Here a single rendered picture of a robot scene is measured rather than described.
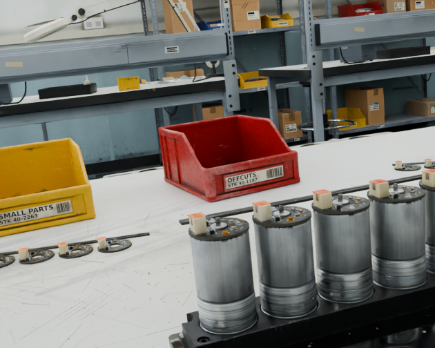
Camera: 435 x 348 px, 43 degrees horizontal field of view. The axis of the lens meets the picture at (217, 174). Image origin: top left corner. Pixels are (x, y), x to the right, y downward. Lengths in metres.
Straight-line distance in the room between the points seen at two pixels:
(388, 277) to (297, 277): 0.05
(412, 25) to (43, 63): 1.79
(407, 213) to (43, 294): 0.22
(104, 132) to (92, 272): 4.27
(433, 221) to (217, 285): 0.11
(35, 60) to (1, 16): 2.18
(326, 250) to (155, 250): 0.18
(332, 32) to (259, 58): 2.17
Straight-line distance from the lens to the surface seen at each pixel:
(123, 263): 0.38
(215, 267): 0.22
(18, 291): 0.37
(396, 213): 0.25
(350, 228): 0.24
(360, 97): 4.97
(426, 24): 3.07
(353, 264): 0.24
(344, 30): 2.82
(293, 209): 0.24
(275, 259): 0.23
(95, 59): 2.48
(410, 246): 0.26
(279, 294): 0.24
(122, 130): 4.65
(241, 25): 4.42
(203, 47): 2.56
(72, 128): 4.62
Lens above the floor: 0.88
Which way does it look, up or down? 12 degrees down
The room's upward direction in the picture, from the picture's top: 6 degrees counter-clockwise
